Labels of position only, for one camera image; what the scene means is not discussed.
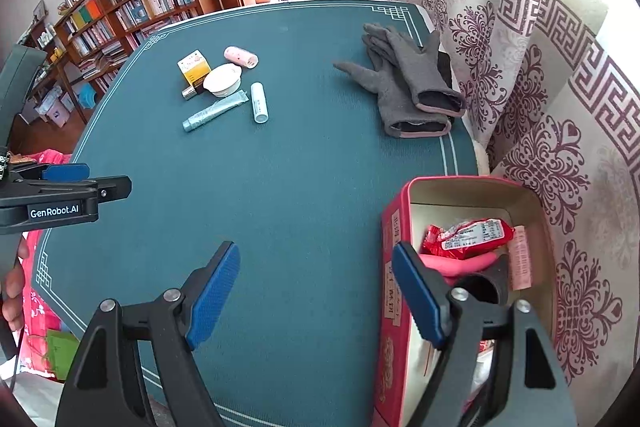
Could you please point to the pink hair roller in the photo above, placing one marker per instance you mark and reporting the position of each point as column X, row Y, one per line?
column 240, row 56
column 520, row 257

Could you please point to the teal table mat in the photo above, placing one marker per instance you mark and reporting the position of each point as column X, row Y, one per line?
column 300, row 157

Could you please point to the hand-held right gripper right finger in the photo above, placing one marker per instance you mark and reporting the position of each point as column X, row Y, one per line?
column 417, row 292

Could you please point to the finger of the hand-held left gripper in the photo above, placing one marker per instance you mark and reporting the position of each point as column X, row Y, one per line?
column 65, row 171
column 110, row 189

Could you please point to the white round dish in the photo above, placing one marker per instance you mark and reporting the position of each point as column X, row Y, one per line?
column 222, row 80

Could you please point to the pink printed bag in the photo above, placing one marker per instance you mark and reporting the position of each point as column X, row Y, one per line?
column 42, row 307

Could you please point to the red snack packet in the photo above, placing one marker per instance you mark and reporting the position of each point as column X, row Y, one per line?
column 470, row 232

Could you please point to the person's left hand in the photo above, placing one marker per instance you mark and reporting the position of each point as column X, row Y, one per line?
column 12, row 292

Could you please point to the purple patterned curtain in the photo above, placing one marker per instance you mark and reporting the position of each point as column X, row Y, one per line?
column 550, row 107

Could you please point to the green paper bag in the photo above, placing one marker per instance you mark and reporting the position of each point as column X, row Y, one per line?
column 60, row 352

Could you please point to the red biscuit box container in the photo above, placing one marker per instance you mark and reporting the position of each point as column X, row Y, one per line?
column 390, row 227

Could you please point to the gold black lipstick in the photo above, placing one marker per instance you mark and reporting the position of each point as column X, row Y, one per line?
column 189, row 93

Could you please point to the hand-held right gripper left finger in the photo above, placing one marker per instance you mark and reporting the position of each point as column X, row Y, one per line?
column 215, row 292

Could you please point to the blue stool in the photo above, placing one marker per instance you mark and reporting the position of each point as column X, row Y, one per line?
column 87, row 98

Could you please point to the pale teal tube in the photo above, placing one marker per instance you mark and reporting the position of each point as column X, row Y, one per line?
column 215, row 109

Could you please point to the wooden bookshelf with books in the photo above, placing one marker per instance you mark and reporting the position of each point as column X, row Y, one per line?
column 125, row 7

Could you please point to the long bent pink foam curler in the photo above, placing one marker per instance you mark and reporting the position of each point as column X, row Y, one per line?
column 460, row 264

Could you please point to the yellow white ointment box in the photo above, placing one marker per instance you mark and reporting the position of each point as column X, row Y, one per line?
column 192, row 68

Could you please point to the black hair dryer nozzle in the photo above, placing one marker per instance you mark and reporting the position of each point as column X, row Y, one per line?
column 482, row 289

